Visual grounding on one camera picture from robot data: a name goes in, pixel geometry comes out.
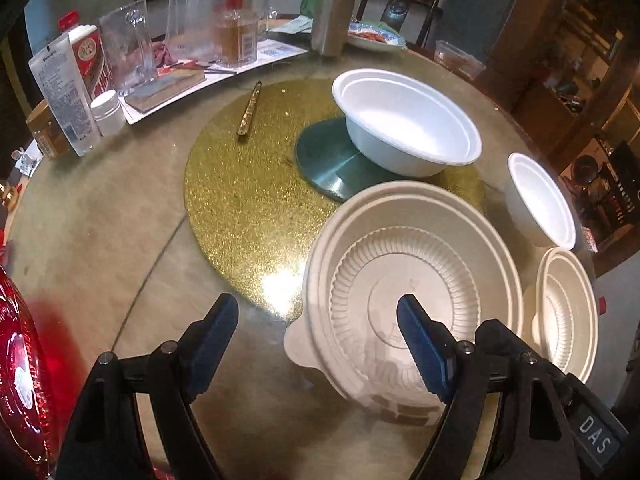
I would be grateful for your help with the liquor bottle in clear case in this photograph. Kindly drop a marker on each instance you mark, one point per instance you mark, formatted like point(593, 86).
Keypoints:
point(235, 25)

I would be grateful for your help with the gold pen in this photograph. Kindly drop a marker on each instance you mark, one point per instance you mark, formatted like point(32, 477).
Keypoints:
point(249, 110)

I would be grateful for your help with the white squeeze tube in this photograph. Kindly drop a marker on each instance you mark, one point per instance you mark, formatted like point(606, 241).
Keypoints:
point(62, 95)

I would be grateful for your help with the large white bowl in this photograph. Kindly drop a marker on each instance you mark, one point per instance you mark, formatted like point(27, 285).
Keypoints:
point(400, 120)

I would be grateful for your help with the small white jar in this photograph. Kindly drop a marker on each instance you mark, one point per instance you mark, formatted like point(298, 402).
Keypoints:
point(107, 112)

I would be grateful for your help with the white paper sheet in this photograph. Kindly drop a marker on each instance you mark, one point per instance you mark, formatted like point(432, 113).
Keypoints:
point(272, 52)

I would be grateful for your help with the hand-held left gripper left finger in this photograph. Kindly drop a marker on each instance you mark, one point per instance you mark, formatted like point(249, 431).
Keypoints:
point(216, 345)

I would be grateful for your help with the small beige bowl lid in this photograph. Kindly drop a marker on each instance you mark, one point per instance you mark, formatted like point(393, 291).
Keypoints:
point(567, 310)

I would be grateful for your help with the steel thermos flask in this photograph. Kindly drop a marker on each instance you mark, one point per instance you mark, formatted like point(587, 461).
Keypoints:
point(331, 10)

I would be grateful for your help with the brown flat book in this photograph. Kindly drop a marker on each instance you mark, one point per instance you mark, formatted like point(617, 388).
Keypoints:
point(165, 90)

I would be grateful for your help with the patterned plate with food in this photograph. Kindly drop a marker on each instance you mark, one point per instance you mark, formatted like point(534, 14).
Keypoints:
point(375, 37)

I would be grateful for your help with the large beige bowl lid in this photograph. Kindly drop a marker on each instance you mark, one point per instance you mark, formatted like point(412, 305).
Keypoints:
point(360, 270)

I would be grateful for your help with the brown cardboard box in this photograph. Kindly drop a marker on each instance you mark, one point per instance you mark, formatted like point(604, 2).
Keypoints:
point(47, 132)

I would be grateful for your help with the round metal turntable hub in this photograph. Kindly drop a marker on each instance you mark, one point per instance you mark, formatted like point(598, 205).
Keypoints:
point(325, 160)

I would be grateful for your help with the gold glitter turntable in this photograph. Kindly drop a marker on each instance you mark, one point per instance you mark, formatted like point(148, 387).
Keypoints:
point(235, 200)

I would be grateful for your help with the clear plastic container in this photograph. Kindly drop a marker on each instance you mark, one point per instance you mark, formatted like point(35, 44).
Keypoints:
point(457, 57)

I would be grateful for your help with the small white bowl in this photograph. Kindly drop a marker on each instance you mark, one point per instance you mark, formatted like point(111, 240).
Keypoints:
point(542, 205)

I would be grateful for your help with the red and white box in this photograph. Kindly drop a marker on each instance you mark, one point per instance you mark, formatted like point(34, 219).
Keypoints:
point(92, 55)

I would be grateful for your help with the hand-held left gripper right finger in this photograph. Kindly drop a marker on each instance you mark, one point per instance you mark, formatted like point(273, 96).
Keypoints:
point(425, 350)

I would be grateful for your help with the clear glass pitcher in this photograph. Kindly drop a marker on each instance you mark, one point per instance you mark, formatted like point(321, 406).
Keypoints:
point(132, 45)

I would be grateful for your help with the red glass plate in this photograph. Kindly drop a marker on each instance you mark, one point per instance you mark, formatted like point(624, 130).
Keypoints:
point(20, 360)

